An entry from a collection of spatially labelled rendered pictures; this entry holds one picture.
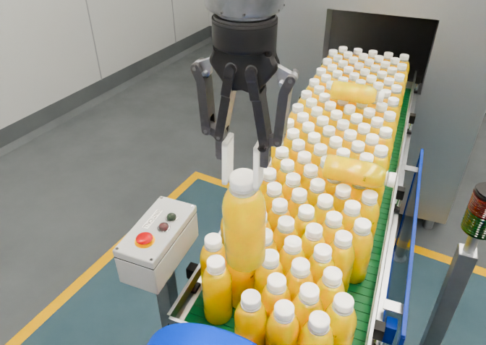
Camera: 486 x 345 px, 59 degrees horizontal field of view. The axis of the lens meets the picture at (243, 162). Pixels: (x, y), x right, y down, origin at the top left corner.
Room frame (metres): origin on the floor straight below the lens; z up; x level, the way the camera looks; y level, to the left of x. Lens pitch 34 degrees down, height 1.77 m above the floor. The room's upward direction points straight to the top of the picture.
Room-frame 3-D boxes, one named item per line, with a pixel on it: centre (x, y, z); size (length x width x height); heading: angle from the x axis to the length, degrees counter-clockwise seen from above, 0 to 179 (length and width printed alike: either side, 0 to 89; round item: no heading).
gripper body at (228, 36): (0.50, 0.00, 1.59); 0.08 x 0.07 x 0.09; 72
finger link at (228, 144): (0.50, 0.02, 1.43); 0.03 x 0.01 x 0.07; 162
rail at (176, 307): (1.32, -0.14, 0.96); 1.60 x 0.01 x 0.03; 158
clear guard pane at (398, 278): (0.92, -0.48, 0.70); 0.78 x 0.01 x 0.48; 158
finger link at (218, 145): (0.51, 0.04, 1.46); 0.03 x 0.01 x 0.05; 72
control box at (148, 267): (0.73, 0.19, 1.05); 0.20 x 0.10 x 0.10; 158
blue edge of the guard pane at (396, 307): (0.92, -0.47, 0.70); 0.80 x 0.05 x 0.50; 158
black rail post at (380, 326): (0.55, -0.29, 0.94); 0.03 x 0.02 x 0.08; 158
